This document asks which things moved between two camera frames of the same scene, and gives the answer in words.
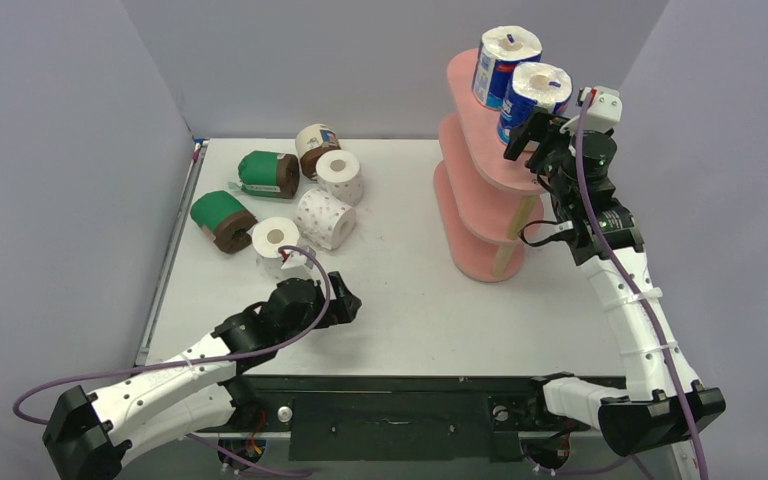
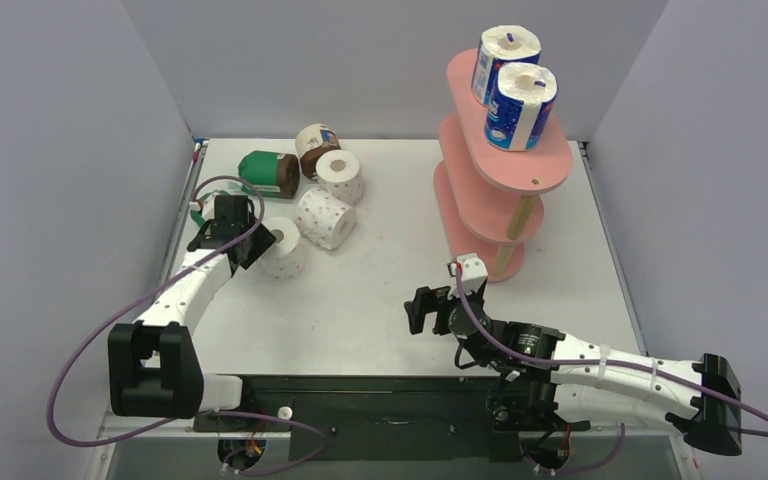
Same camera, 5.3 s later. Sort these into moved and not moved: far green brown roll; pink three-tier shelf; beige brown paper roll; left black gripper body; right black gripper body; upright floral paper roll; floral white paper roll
Moved: left black gripper body; right black gripper body
Not moved: upright floral paper roll; floral white paper roll; far green brown roll; pink three-tier shelf; beige brown paper roll
